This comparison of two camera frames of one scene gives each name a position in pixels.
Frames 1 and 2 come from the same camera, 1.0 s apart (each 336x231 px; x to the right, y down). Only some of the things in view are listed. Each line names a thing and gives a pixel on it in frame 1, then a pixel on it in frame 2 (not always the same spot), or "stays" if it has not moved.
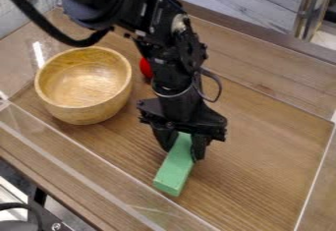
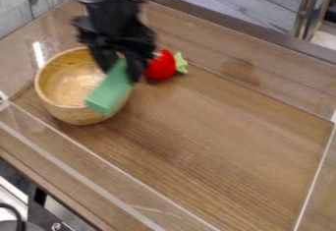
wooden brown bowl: x=82 y=85 stays
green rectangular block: x=178 y=168 to x=113 y=90
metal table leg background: x=311 y=14 stays
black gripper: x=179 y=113 to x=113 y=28
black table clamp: x=41 y=219 stays
